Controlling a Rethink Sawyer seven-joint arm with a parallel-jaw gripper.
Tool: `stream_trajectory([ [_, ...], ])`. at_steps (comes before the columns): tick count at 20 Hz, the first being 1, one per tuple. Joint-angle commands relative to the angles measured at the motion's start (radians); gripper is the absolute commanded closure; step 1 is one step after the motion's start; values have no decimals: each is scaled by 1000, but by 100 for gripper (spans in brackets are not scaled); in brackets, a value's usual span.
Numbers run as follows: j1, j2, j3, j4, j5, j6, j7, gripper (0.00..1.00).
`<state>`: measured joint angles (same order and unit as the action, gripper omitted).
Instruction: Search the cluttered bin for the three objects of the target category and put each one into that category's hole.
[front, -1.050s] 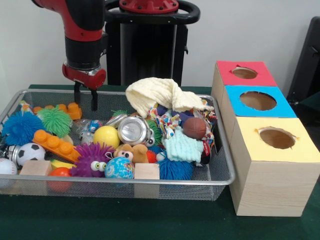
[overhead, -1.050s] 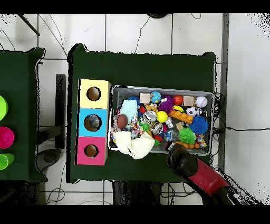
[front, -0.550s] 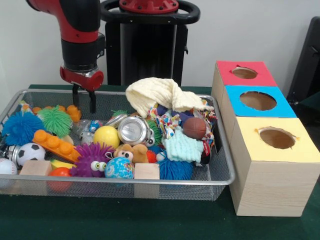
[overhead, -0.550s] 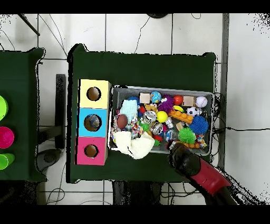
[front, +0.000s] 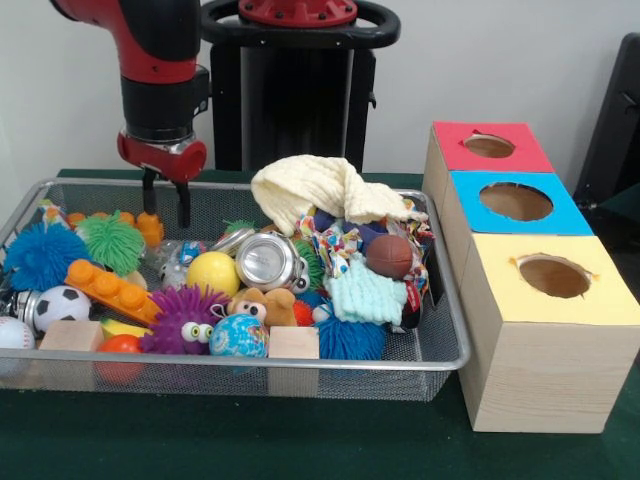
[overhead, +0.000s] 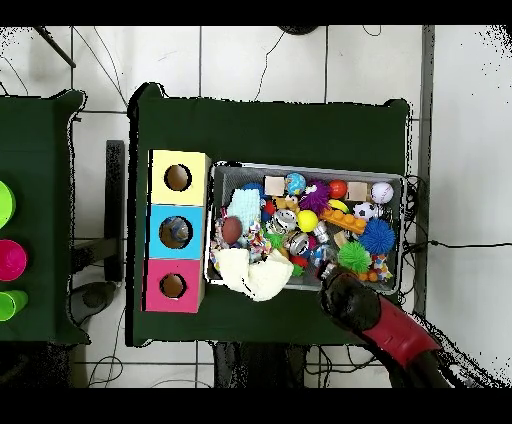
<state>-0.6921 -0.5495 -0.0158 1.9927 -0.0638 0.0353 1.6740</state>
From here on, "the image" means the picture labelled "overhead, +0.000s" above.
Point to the cream knitted cloth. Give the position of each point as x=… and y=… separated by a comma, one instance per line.
x=256, y=276

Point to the blue spiky rubber ball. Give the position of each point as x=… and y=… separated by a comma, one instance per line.
x=376, y=236

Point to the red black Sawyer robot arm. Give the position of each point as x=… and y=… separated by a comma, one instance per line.
x=396, y=332

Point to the shallow silver mesh bin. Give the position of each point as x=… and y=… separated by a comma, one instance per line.
x=240, y=172

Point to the wooden box with three holes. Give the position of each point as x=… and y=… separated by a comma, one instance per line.
x=160, y=196

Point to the brown toy football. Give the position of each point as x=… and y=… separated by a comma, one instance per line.
x=232, y=230

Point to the blue white patterned ball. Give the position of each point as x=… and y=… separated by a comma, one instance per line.
x=295, y=184

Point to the smooth yellow ball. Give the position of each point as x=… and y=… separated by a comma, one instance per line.
x=307, y=220

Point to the purple spiky ball with eyes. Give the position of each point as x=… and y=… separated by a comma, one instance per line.
x=316, y=200

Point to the dark green table cloth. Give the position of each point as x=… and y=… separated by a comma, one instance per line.
x=280, y=132

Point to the red orange ball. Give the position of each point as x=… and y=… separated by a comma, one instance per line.
x=338, y=189

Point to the orange toy building brick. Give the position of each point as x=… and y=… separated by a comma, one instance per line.
x=344, y=220

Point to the green spiky ball with eyes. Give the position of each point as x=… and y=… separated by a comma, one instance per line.
x=354, y=258

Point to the white baseball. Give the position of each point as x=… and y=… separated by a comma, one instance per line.
x=382, y=192

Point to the black upright panel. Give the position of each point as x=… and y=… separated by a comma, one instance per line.
x=114, y=200

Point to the dark green side table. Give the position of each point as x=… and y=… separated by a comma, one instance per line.
x=36, y=140

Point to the pink plastic cup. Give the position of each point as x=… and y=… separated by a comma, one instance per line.
x=12, y=260

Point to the lime green plastic cup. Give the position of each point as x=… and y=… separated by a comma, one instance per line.
x=6, y=204
x=12, y=306

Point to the black slanted rod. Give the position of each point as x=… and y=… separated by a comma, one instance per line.
x=56, y=48

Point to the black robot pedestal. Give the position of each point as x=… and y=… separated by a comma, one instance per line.
x=260, y=368

